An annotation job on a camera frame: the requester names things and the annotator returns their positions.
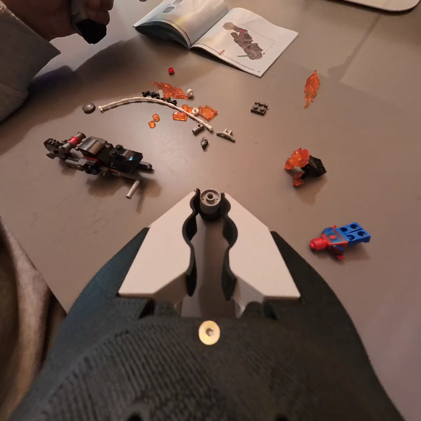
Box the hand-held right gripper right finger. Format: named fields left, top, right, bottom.
left=220, top=192, right=301, bottom=317

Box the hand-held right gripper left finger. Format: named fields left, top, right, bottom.
left=118, top=188, right=201, bottom=299

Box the grey round lego piece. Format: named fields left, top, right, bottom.
left=199, top=189, right=221, bottom=214

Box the instruction booklet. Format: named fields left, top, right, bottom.
left=133, top=0, right=299, bottom=78

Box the black lego motorcycle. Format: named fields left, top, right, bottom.
left=44, top=132, right=154, bottom=180

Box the person's left forearm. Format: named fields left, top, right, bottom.
left=0, top=7, right=61, bottom=123

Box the orange lego flame piece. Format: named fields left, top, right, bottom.
left=152, top=82, right=189, bottom=100

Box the long orange lego flame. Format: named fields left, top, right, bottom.
left=303, top=70, right=320, bottom=109

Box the person's left hand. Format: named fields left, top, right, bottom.
left=10, top=0, right=113, bottom=42

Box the red blue minifigure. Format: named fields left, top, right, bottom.
left=309, top=222, right=371, bottom=260

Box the orange flame minifigure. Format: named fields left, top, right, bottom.
left=284, top=148, right=327, bottom=188

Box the person's grey sweater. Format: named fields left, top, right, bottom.
left=0, top=217, right=66, bottom=421

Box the white laptop stand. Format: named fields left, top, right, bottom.
left=342, top=0, right=419, bottom=13

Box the white lego chain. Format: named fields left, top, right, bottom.
left=98, top=96, right=214, bottom=131

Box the black lego chain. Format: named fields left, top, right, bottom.
left=142, top=90, right=178, bottom=106

